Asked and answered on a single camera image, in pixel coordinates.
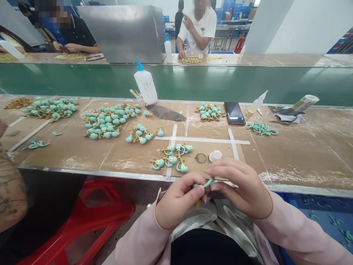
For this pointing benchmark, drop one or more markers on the wide heap of teal figures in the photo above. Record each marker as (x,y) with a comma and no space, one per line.
(51,107)

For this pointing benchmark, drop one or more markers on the cluster of finished teal figures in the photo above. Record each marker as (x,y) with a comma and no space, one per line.
(173,158)

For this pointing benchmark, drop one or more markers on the black smartphone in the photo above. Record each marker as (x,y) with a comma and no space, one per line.
(234,113)

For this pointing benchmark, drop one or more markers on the steel box housing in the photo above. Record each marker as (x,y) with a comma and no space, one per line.
(124,33)

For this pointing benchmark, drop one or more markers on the person's left hand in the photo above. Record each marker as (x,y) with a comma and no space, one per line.
(176,204)

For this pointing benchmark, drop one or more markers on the small group of teal heads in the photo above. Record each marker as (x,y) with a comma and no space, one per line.
(142,135)

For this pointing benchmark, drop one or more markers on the large white glue bottle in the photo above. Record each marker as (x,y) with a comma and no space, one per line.
(145,85)

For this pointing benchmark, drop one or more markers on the lone teal toy head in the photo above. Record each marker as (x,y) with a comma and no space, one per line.
(147,113)

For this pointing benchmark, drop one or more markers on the teal toy figure with arm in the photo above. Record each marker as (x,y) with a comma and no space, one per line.
(207,182)

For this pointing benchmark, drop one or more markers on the brown cardboard mat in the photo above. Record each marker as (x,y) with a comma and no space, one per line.
(82,149)

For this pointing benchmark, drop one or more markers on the grey cloth scraps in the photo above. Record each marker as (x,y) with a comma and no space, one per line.
(286,115)

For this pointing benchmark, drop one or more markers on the pile of brown small parts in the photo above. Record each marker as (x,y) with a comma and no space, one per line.
(18,102)

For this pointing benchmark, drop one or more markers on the pile of teal curved arms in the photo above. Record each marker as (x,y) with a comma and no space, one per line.
(262,129)

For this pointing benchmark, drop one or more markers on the heap of yellow-eyed teal figures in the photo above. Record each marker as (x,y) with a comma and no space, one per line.
(211,111)

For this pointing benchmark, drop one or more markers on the few teal curved arms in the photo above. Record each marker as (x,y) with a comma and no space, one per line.
(35,145)

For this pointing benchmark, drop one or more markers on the green conveyor belt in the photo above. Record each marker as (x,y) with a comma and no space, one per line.
(82,80)

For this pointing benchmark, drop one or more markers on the big pile of teal heads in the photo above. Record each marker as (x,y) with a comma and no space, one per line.
(110,121)

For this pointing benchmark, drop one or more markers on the slim white squeeze bottle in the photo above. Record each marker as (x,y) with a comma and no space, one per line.
(168,51)

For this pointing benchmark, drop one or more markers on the blue plastic crate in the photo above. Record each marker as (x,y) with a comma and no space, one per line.
(325,212)

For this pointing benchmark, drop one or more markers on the small white bottle cap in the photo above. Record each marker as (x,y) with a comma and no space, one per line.
(215,156)

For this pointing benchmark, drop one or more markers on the bundle of wooden toothpicks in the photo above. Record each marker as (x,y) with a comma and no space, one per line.
(135,94)

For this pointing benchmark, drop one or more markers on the grey metal sheet piece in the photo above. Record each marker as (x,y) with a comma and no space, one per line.
(165,111)

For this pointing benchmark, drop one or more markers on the red plastic stool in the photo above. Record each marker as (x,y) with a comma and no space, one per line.
(91,220)

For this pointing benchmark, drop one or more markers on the small clear glue bottle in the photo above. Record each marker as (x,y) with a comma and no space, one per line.
(257,105)

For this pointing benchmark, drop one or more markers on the pile of yellow toy parts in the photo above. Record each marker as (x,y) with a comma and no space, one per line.
(189,60)

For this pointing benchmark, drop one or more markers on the person's right hand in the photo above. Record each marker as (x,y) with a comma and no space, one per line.
(245,190)

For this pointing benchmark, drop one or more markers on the white paper roll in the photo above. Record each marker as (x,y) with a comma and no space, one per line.
(304,101)

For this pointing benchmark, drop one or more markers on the small red stool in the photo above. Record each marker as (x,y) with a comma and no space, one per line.
(240,45)

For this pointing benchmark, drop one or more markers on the person's body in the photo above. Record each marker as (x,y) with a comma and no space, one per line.
(215,243)

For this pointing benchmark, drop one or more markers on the white flat strip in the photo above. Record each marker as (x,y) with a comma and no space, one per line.
(29,136)

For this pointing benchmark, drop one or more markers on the steel frame table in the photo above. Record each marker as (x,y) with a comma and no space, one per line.
(229,34)

